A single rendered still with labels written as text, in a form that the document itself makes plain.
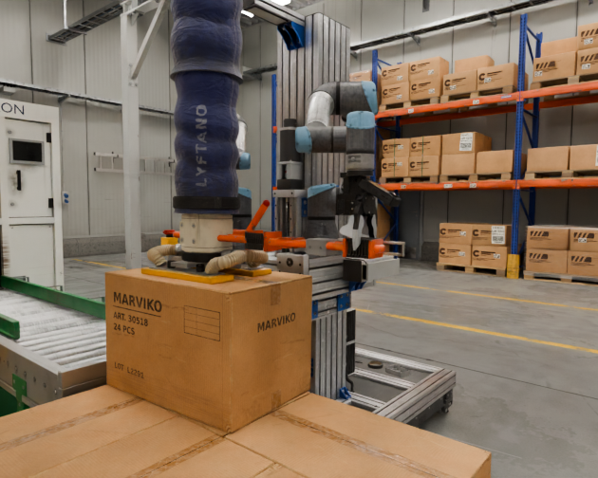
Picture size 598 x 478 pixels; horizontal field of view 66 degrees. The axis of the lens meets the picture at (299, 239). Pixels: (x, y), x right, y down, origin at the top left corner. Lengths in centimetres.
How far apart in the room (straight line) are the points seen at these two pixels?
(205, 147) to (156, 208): 1096
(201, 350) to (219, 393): 13
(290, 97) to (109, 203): 983
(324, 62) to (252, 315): 128
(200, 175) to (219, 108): 22
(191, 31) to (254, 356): 100
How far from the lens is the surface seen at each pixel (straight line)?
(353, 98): 169
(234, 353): 134
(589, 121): 963
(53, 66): 1170
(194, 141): 154
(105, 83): 1214
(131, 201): 514
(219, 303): 132
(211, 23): 161
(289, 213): 208
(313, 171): 212
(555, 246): 823
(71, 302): 309
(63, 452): 145
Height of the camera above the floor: 118
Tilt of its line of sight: 4 degrees down
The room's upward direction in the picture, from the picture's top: straight up
